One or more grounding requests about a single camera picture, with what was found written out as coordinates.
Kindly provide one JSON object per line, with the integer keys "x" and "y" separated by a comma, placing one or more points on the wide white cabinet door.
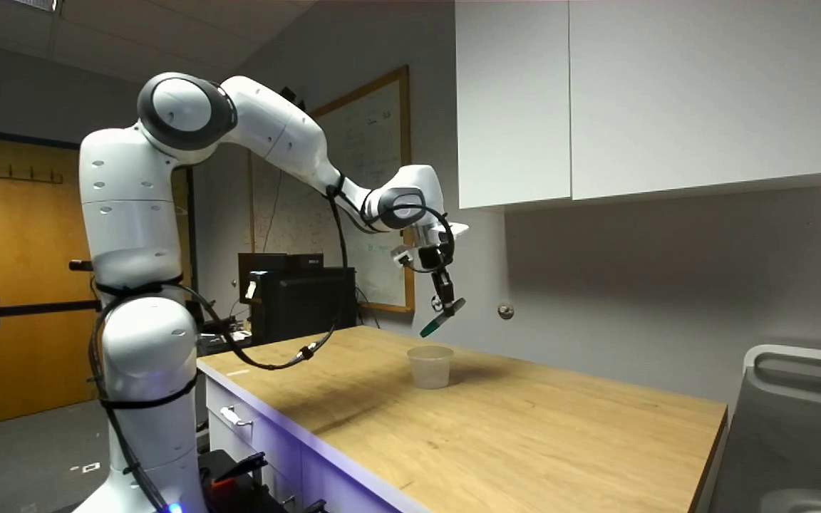
{"x": 715, "y": 96}

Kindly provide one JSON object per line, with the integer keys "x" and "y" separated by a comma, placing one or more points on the translucent plastic cup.
{"x": 431, "y": 367}

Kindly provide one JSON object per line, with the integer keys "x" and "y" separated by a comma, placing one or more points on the black computer case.
{"x": 306, "y": 304}

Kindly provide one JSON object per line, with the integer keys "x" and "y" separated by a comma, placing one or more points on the red and black device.
{"x": 236, "y": 486}

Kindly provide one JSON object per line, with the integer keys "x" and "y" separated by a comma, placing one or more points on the coat hook rack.
{"x": 22, "y": 173}

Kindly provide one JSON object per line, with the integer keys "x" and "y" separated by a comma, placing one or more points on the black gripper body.
{"x": 434, "y": 257}

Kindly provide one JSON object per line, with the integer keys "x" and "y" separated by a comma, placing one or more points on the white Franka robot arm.
{"x": 126, "y": 210}

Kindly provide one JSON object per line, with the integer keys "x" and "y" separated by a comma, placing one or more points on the black monitor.
{"x": 277, "y": 260}

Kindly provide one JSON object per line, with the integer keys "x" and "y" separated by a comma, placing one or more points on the round metal wall knob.
{"x": 506, "y": 313}

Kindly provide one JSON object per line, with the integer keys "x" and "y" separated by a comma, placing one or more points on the small black wall camera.
{"x": 290, "y": 96}

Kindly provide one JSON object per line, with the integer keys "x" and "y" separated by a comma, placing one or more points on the white drawer unit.
{"x": 270, "y": 447}

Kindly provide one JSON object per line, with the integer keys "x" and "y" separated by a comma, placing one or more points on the wood-framed whiteboard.
{"x": 371, "y": 133}

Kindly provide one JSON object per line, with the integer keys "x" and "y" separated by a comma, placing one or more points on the narrow white cabinet door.
{"x": 514, "y": 103}

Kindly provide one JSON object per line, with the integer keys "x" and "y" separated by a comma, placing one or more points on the wooden door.
{"x": 12, "y": 287}

